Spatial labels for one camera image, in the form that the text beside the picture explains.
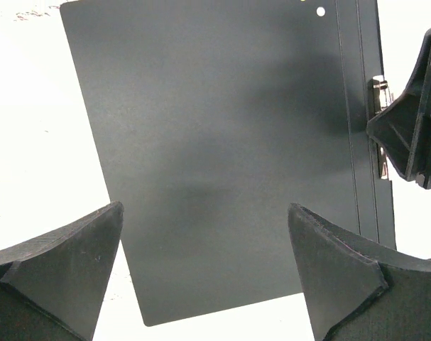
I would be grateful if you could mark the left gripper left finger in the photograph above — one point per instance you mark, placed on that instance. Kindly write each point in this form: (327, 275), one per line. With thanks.
(52, 286)

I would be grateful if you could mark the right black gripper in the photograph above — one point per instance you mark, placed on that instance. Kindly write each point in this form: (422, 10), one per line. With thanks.
(407, 123)

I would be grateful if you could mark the metal folder clip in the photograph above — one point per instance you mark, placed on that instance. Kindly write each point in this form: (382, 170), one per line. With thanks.
(382, 98)

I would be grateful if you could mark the grey black file folder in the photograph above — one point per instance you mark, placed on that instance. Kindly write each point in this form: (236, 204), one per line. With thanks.
(210, 118)

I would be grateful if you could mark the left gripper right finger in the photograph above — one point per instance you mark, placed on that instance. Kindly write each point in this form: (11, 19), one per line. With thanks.
(357, 289)

